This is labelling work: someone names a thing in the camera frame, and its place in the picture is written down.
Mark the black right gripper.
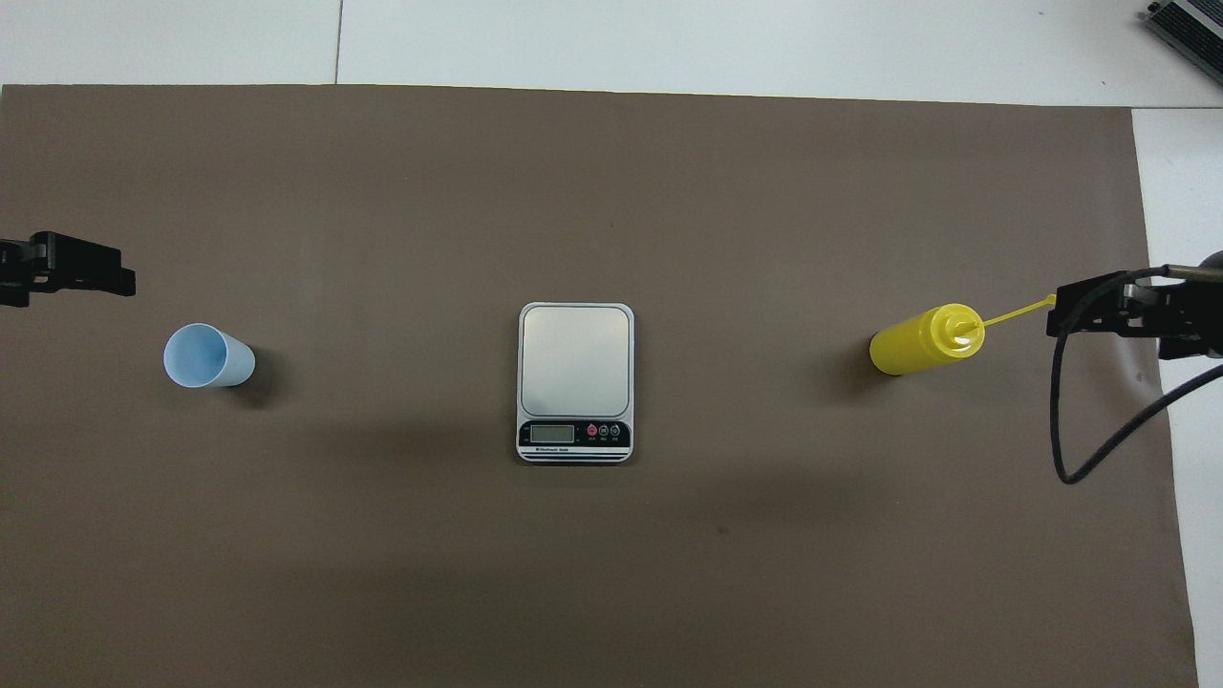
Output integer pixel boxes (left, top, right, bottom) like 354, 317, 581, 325
1046, 250, 1223, 359

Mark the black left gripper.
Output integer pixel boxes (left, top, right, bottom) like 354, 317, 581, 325
0, 232, 137, 309

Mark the light blue plastic cup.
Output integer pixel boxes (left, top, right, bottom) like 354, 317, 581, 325
163, 323, 257, 389

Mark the yellow squeeze bottle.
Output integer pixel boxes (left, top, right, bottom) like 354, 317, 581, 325
869, 294, 1059, 376

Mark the silver digital kitchen scale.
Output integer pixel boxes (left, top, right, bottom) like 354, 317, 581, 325
517, 302, 635, 465

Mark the grey metal device box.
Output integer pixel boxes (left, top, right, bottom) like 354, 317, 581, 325
1144, 0, 1223, 68

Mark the brown table mat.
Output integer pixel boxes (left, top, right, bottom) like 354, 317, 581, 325
0, 84, 1200, 688

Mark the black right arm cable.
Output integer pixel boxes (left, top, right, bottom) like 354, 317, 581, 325
1049, 268, 1223, 485

